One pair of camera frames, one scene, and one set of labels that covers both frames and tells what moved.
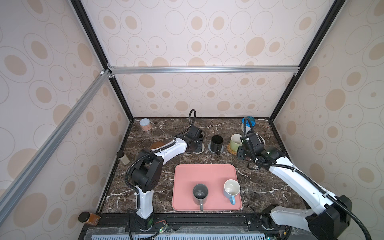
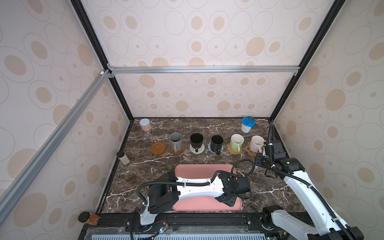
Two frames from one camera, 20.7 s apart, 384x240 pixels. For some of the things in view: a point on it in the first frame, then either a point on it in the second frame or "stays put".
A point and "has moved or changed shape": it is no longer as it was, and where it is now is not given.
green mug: (235, 141) stays put
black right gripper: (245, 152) -> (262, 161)
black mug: (216, 145) stays put
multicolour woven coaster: (203, 148) stays put
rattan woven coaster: (229, 149) stays put
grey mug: (200, 193) has moved or changed shape
